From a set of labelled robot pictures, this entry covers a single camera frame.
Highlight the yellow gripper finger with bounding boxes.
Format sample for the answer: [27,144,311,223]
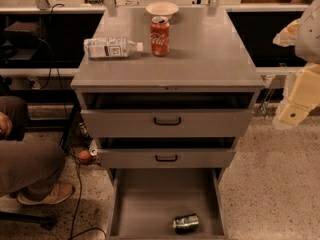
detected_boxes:
[272,63,320,130]
[273,19,299,47]

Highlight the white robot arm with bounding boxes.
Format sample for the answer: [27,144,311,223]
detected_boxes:
[273,0,320,130]

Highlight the grey drawer cabinet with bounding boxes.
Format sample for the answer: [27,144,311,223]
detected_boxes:
[71,7,263,153]

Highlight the red cola can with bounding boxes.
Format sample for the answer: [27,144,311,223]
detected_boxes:
[150,16,170,56]

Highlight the grey bottom drawer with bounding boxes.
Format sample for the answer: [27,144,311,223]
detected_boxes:
[106,168,229,240]

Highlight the grey drawer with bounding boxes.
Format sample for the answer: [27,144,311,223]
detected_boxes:
[82,92,253,138]
[106,168,229,240]
[96,137,235,169]

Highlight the grey top drawer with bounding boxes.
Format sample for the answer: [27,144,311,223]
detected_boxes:
[82,92,253,138]

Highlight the grey middle drawer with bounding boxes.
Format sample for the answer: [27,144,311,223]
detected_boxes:
[96,137,235,169]

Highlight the person's hand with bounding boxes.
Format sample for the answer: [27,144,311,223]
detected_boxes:
[0,112,12,138]

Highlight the white bowl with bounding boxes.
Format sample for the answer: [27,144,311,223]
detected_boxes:
[146,2,179,19]

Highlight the clear plastic water bottle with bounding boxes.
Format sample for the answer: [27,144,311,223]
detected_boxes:
[83,37,144,59]

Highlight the orange ball on floor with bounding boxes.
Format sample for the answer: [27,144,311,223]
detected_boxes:
[77,150,91,164]

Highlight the tan shoe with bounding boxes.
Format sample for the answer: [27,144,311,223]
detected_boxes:
[17,183,74,206]

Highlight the seated person's legs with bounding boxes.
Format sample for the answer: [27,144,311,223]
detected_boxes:
[0,96,65,201]

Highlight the black chair base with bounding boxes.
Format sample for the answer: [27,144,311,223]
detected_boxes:
[0,212,57,230]

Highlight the black floor cable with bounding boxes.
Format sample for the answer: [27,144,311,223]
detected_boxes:
[39,3,108,240]

